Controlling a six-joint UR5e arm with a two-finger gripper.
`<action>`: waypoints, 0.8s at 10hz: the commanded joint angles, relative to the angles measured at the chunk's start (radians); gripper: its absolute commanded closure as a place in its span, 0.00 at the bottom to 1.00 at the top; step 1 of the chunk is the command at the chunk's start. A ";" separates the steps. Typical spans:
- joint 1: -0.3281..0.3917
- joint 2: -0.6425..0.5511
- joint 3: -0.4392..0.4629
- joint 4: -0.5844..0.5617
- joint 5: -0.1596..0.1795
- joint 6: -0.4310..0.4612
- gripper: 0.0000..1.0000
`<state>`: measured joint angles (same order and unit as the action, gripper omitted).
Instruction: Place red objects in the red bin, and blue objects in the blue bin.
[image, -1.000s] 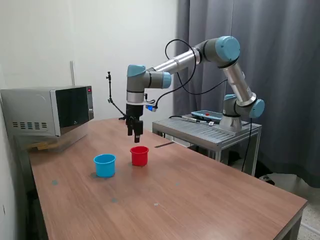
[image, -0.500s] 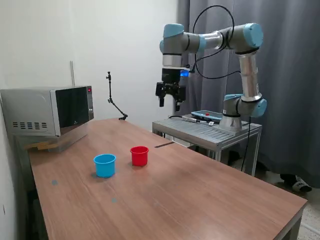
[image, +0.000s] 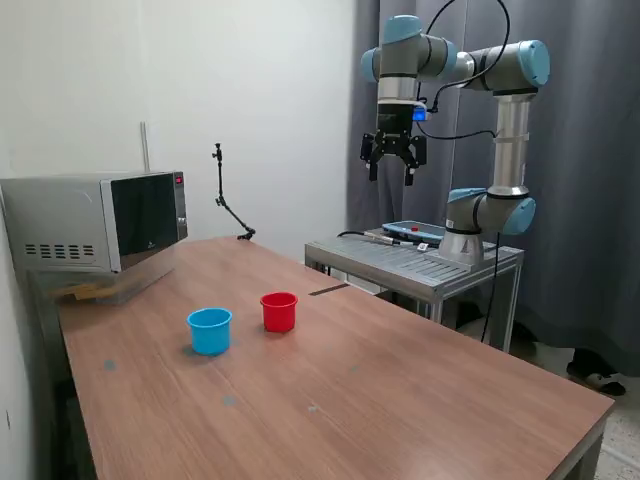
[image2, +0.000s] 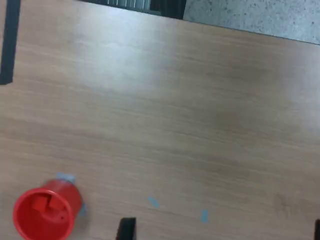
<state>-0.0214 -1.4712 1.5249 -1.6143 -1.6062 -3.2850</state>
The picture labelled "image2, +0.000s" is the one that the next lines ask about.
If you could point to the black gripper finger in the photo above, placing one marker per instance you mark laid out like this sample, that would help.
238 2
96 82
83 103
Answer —
126 230
317 231

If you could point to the dark tape strip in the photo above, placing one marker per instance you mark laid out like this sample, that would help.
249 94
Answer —
10 42

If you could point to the light blue tape piece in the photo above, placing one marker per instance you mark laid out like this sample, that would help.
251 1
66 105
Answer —
204 216
83 210
153 202
65 177

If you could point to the red plastic bin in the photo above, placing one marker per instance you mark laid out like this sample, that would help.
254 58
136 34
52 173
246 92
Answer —
65 197

